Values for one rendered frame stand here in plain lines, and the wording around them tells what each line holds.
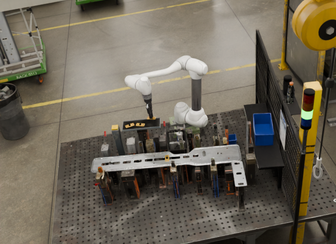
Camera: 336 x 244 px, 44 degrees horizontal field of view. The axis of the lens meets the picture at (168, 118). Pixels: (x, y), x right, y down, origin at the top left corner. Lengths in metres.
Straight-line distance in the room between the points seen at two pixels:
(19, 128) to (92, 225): 2.71
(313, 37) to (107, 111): 5.22
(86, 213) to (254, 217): 1.50
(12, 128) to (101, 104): 1.33
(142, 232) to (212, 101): 2.90
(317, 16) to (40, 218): 4.32
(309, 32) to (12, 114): 5.20
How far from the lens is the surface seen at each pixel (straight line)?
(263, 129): 4.00
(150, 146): 3.89
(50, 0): 1.06
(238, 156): 3.78
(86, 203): 4.05
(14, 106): 6.00
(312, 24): 1.21
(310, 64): 5.79
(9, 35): 7.44
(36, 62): 7.49
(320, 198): 3.91
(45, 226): 4.99
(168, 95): 6.33
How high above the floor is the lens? 3.64
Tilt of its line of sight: 38 degrees down
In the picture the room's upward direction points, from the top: 9 degrees counter-clockwise
